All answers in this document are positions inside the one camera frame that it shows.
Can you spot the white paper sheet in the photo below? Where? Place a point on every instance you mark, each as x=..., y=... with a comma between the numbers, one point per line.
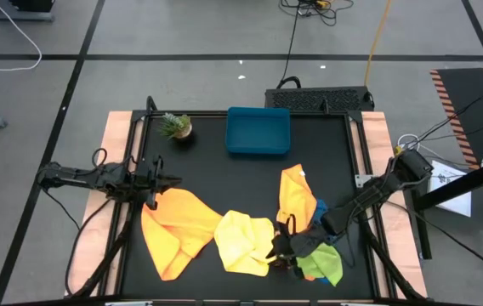
x=450, y=191

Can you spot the black desk frame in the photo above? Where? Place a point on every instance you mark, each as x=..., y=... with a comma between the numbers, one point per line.
x=467, y=182

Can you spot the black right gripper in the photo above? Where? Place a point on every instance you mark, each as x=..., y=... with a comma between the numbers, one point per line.
x=305, y=244

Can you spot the black table frame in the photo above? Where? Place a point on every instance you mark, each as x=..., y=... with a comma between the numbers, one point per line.
x=207, y=113

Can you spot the blue microfiber towel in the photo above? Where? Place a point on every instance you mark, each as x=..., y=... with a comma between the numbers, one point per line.
x=320, y=211

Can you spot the teal plastic bin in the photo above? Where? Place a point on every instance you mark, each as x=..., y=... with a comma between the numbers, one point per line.
x=258, y=129

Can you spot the black frame strut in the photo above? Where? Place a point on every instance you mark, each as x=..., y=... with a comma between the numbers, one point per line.
x=109, y=255
x=388, y=263

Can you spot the small potted plant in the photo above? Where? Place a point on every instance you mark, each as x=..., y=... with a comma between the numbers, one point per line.
x=177, y=126

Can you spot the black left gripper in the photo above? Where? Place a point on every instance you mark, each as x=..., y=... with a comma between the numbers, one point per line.
x=148, y=183

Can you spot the orange microfiber towel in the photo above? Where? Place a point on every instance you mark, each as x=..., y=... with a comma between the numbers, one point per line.
x=294, y=195
x=177, y=225

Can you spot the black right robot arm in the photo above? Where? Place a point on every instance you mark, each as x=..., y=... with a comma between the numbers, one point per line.
x=373, y=193

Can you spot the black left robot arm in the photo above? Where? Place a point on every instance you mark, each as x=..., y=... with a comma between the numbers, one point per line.
x=75, y=176

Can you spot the yellow microfiber towel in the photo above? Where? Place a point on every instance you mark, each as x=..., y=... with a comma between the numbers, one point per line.
x=241, y=242

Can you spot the grey furniture base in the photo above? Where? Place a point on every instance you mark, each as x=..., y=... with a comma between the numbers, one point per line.
x=16, y=16

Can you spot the green microfiber towel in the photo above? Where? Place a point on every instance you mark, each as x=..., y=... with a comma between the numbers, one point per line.
x=324, y=263

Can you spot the black mat striped edges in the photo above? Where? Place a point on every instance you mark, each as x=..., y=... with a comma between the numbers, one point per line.
x=471, y=102

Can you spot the black perforated computer case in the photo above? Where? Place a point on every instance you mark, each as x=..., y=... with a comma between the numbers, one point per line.
x=318, y=100

